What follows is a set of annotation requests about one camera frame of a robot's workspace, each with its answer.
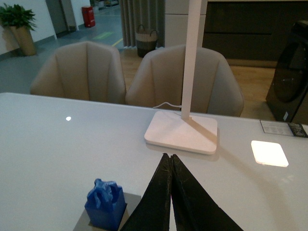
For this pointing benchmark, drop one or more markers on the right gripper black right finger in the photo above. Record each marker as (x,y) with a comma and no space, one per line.
(194,209)

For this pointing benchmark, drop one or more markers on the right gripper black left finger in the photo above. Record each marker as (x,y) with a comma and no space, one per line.
(153,211)

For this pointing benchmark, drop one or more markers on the blue part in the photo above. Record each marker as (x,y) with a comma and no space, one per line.
(105,205)

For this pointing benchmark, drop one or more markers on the gray base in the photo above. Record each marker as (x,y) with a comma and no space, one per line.
(84,223)

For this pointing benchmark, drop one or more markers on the white desk lamp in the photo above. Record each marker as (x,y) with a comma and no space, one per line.
(196,134)

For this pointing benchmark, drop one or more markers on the black printed card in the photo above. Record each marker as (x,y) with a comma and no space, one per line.
(284,128)

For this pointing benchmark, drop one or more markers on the right beige chair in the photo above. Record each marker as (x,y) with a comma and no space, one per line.
(159,80)

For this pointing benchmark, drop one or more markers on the beige chair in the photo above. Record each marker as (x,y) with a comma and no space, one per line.
(83,71)
(159,80)

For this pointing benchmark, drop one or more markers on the black washing machine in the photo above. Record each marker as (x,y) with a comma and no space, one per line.
(287,97)

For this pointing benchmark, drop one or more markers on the left beige chair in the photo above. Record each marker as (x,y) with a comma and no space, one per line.
(83,71)

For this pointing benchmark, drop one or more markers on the white and dark cabinet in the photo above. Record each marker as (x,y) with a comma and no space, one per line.
(250,32)

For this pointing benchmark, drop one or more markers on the gray curtain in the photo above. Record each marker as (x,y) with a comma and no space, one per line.
(149,13)

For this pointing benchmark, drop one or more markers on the red box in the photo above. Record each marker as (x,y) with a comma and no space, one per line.
(88,16)

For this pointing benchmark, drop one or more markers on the green potted plant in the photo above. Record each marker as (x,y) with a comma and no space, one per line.
(20,22)

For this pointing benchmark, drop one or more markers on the woven basket with handles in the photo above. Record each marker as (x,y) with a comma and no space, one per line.
(146,40)

